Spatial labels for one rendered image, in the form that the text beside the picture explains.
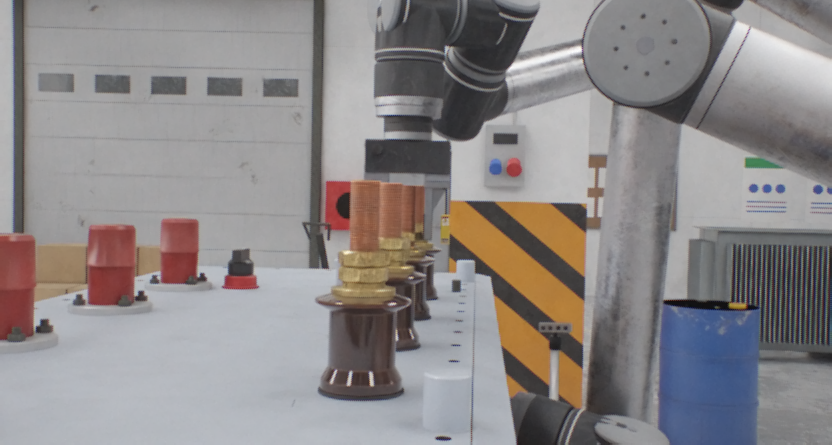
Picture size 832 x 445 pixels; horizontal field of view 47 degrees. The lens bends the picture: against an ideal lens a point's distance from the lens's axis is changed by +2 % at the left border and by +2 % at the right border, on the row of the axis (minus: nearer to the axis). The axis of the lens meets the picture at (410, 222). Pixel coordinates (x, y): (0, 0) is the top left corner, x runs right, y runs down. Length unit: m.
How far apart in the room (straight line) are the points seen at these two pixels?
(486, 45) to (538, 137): 4.82
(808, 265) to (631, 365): 8.41
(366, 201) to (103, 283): 0.69
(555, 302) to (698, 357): 0.98
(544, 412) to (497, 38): 0.58
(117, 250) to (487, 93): 0.64
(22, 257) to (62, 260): 6.96
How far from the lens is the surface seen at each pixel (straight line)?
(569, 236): 6.35
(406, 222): 1.44
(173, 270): 1.83
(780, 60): 1.19
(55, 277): 8.21
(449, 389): 0.79
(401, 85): 1.41
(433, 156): 1.43
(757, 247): 9.61
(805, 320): 9.80
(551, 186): 6.33
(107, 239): 1.51
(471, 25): 1.48
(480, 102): 1.58
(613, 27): 1.16
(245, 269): 1.85
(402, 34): 1.42
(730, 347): 6.09
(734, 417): 6.18
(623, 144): 1.42
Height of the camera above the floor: 1.56
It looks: 2 degrees down
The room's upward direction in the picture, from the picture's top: 1 degrees clockwise
